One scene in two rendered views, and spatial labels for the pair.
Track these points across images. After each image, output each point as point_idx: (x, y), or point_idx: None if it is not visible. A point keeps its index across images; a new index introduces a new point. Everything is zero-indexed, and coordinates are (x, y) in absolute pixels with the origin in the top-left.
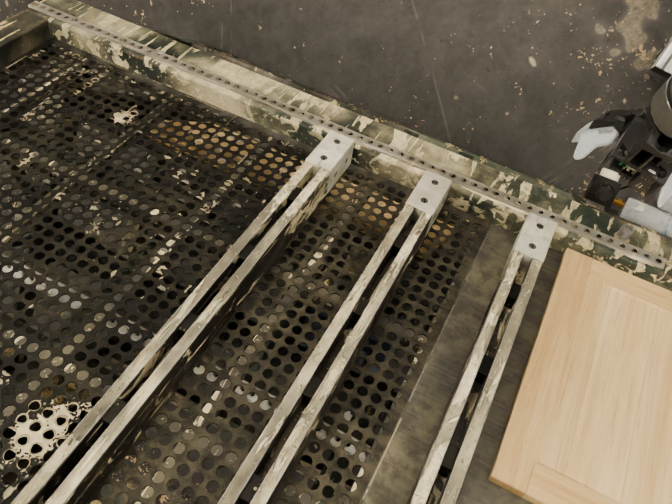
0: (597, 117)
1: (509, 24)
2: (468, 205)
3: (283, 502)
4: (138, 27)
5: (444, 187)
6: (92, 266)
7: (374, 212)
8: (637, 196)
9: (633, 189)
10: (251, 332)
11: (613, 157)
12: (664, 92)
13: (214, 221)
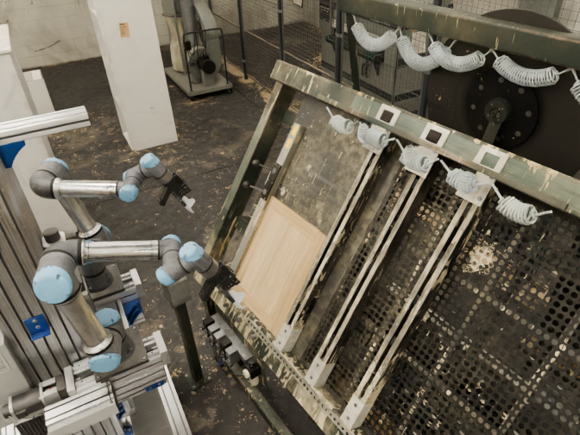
0: (231, 302)
1: None
2: (304, 369)
3: (514, 352)
4: None
5: (308, 373)
6: (475, 354)
7: None
8: (246, 419)
9: (246, 424)
10: (400, 305)
11: None
12: (211, 267)
13: (417, 380)
